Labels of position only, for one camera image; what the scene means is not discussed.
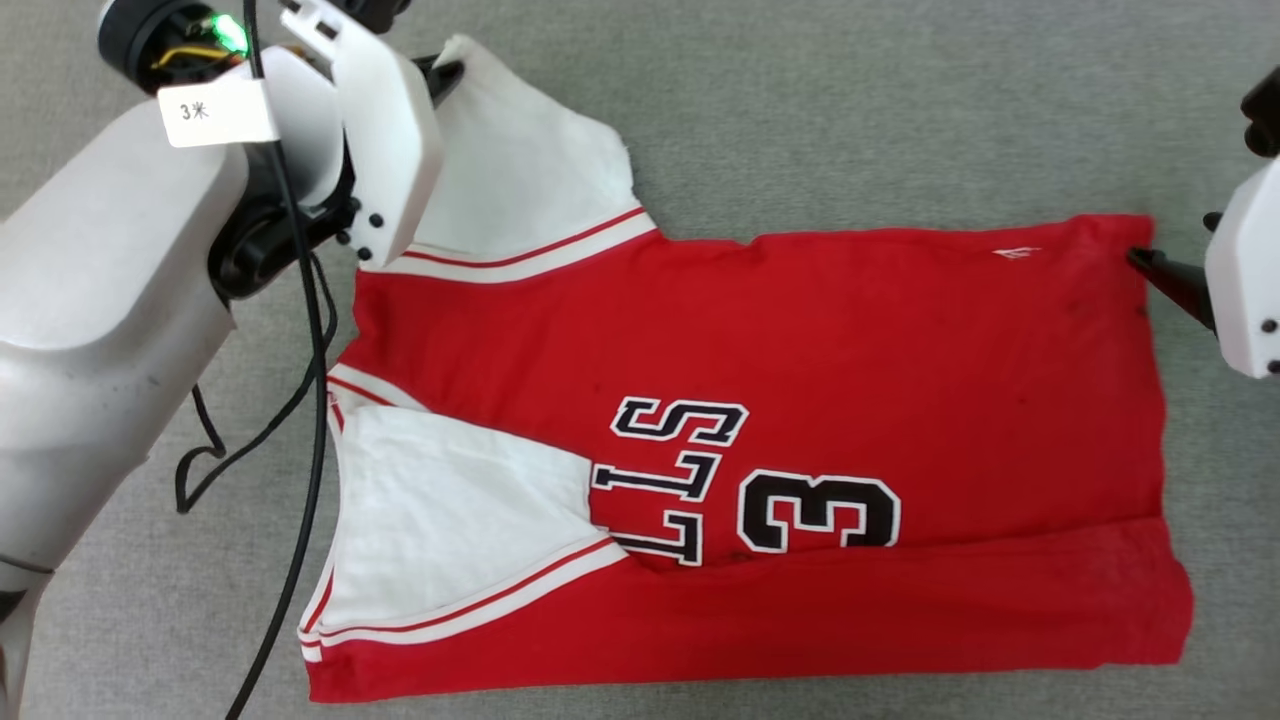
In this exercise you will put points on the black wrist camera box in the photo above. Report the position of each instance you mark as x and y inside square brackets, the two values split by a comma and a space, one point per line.
[1265, 110]
[375, 12]

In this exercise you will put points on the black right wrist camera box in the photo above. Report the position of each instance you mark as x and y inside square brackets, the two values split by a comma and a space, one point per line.
[1265, 110]

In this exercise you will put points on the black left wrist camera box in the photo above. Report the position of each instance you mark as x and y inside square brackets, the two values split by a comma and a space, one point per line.
[375, 12]

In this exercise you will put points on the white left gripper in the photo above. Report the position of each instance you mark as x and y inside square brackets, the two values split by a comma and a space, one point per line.
[385, 140]

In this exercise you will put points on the white paper label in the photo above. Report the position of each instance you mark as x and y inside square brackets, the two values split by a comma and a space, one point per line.
[215, 112]

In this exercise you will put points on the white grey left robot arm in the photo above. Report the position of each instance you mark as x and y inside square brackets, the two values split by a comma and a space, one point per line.
[100, 300]

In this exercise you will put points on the red and white basketball jersey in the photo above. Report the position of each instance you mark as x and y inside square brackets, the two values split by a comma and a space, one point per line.
[800, 350]

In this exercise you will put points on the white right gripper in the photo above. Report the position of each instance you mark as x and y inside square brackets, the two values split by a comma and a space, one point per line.
[1250, 290]

